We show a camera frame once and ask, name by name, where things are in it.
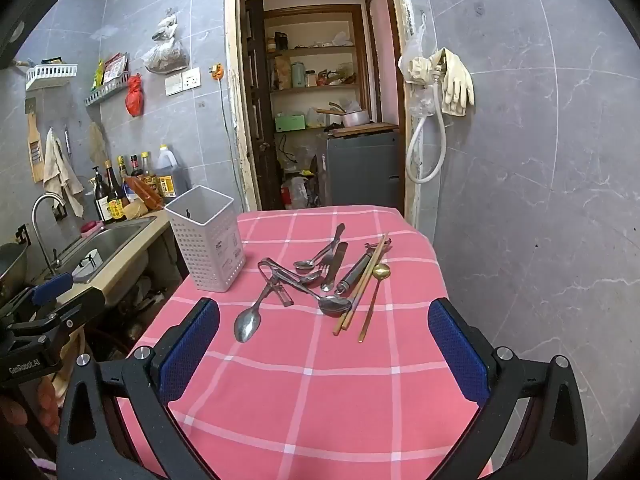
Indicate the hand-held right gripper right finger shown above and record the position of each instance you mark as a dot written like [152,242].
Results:
[457,347]

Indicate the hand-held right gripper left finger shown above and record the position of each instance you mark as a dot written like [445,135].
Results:
[192,345]

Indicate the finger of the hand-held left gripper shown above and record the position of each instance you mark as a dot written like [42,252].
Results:
[80,307]
[50,287]

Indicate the white perforated utensil holder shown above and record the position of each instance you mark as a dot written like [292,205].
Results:
[210,250]

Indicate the gold spoon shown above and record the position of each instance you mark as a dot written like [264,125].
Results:
[382,271]

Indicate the wooden chopstick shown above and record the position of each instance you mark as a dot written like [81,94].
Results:
[353,310]
[347,310]

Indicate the small steel spoon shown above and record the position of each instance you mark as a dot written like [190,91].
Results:
[310,278]
[303,265]

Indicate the steel table knife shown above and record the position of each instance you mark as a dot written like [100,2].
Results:
[336,265]

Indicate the steel fork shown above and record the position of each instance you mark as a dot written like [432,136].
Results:
[338,234]

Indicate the person's left hand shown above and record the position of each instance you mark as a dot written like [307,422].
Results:
[12,412]

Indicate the white cup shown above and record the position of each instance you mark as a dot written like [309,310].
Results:
[87,262]

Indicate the beige kitchen counter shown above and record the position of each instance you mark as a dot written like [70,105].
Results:
[117,280]

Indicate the steel faucet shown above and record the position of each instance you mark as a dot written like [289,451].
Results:
[41,240]

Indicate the pink sponge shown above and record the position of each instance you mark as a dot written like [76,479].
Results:
[91,227]

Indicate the stainless steel sink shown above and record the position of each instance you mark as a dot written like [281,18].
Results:
[120,240]

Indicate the dark pump bottle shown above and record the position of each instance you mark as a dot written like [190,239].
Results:
[102,205]

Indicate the dark bottle yellow label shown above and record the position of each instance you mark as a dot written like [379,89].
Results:
[116,202]

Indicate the beige packet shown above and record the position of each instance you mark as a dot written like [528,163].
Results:
[134,209]

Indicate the beige hanging towel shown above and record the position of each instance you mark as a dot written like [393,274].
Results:
[60,170]

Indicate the blue white packet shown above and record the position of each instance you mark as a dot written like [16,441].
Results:
[130,191]

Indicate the pink checked tablecloth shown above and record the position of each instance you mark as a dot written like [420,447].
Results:
[310,400]

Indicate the orange-brown packet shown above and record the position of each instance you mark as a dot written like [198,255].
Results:
[145,192]

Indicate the yellow-capped sauce bottle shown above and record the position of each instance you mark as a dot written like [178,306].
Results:
[122,170]
[146,167]

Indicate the wooden grater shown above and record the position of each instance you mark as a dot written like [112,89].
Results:
[35,145]

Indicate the red-capped sauce bottle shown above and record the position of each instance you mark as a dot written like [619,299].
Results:
[136,167]

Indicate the hanging steel tool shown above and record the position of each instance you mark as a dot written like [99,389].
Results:
[68,140]

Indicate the hanging loofah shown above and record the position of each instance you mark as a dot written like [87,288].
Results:
[97,142]

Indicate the white plastic floor bag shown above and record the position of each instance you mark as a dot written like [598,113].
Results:
[299,192]

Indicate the grey cabinet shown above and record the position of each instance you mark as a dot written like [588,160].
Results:
[362,170]

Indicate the red plastic bag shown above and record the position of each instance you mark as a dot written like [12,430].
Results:
[134,97]

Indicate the yellow-green snack packet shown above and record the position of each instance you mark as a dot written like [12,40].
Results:
[98,74]

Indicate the red snack packet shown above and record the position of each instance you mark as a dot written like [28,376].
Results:
[116,66]

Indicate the wooden cutting board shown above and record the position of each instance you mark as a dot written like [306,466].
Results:
[365,129]

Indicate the green box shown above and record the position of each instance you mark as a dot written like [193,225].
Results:
[290,122]

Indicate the dark wooden door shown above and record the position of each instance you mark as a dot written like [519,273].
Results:
[260,110]

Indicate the aluminium pot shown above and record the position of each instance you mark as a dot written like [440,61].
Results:
[356,117]

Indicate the clear bag of dried goods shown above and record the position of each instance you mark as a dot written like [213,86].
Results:
[167,57]

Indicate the cream rubber glove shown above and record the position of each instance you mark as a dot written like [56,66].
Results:
[420,67]
[457,85]

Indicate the orange plug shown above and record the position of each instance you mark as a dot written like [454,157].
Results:
[216,71]

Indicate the small white plastic bag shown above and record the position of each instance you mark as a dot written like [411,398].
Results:
[165,27]

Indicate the wooden shelf unit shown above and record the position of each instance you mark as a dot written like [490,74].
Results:
[320,90]

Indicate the mint green jar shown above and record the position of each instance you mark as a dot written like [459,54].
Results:
[298,75]

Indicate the black wall socket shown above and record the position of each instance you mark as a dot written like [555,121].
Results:
[60,212]
[22,234]

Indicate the grey wall rack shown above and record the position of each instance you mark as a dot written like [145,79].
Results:
[107,90]

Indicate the white wall basket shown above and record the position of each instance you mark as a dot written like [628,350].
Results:
[50,75]

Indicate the white wall switch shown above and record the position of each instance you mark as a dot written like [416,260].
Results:
[173,84]

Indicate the cream door frame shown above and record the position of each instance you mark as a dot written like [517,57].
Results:
[235,110]

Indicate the white wall socket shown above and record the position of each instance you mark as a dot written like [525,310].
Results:
[191,79]

